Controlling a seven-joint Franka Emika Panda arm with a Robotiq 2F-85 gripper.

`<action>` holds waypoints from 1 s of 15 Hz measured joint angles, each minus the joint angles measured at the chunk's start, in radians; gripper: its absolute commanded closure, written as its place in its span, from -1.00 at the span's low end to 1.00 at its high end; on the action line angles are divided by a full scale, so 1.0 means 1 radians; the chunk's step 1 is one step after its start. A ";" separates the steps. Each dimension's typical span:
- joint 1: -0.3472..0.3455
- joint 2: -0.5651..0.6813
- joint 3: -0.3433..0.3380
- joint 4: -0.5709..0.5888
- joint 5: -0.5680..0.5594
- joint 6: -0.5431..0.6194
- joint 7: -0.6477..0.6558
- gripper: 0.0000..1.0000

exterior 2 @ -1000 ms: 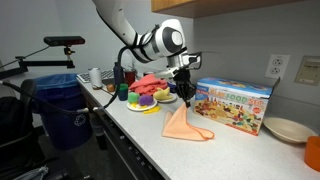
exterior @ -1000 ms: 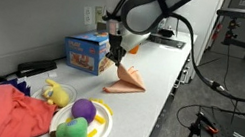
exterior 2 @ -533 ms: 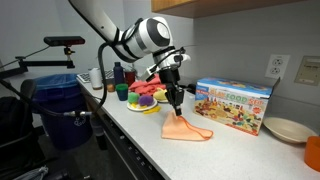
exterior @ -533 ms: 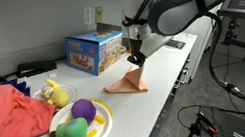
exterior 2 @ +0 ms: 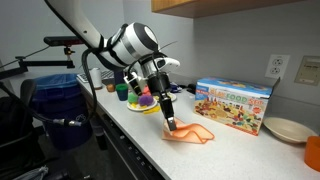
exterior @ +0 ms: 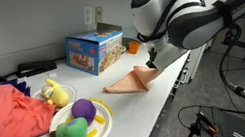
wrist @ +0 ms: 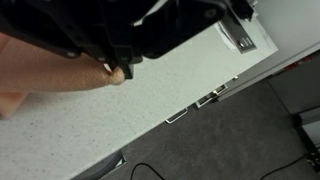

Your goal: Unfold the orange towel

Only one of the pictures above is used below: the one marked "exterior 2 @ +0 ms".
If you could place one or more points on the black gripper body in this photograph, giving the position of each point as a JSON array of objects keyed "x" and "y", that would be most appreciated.
[{"x": 158, "y": 85}]

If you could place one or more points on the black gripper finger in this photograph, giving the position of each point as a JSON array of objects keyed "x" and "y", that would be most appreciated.
[
  {"x": 172, "y": 121},
  {"x": 164, "y": 106}
]

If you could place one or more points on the orange microfiber towel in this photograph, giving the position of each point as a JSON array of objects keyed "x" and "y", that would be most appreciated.
[{"x": 190, "y": 135}]

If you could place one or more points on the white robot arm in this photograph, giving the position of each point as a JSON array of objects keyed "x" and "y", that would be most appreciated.
[{"x": 76, "y": 20}]

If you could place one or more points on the yellow crinkle toy fry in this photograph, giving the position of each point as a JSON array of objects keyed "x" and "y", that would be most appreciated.
[{"x": 151, "y": 110}]

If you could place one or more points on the white paper plate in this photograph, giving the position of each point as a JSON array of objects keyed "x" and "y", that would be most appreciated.
[{"x": 148, "y": 107}]

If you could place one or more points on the dark blue folded item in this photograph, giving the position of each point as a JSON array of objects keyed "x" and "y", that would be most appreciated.
[{"x": 175, "y": 88}]

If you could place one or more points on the purple plush ball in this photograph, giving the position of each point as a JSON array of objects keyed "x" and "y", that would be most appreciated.
[{"x": 146, "y": 100}]

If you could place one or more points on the green topped cup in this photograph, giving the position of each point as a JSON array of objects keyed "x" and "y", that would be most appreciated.
[{"x": 122, "y": 93}]

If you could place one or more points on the small brown object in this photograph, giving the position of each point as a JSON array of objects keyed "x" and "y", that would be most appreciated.
[{"x": 110, "y": 88}]

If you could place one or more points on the computer keyboard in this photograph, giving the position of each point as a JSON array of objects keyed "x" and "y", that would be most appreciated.
[{"x": 107, "y": 76}]

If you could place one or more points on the dark counter cabinet front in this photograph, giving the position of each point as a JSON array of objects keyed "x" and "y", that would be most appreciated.
[{"x": 126, "y": 156}]

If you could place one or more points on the blue toy food box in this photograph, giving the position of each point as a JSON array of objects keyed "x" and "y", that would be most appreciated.
[{"x": 233, "y": 110}]

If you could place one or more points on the wooden upper cabinet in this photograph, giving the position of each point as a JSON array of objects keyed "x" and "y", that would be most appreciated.
[{"x": 200, "y": 6}]

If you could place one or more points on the blue trash bin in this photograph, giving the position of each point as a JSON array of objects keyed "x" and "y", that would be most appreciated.
[{"x": 60, "y": 100}]

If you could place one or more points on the beige empty plate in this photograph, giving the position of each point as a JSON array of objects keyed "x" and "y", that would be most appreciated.
[{"x": 286, "y": 128}]

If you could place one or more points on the orange cup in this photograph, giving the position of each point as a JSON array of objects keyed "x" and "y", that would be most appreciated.
[{"x": 313, "y": 153}]

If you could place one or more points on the white braided sleeve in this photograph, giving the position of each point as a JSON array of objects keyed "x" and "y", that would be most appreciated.
[{"x": 33, "y": 173}]

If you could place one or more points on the black office chair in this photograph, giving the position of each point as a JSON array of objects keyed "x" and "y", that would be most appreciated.
[{"x": 16, "y": 126}]

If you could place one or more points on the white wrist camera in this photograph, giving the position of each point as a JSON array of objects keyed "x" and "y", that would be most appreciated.
[{"x": 135, "y": 87}]

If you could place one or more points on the black stereo camera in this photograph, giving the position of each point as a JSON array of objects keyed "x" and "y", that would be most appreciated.
[{"x": 63, "y": 40}]

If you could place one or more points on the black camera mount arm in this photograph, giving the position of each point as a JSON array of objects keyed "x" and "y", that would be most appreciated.
[{"x": 46, "y": 62}]

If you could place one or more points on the white wall outlet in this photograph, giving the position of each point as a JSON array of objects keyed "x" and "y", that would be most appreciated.
[{"x": 277, "y": 66}]

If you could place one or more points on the beige wall switch plate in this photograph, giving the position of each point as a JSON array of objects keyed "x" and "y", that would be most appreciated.
[{"x": 308, "y": 71}]

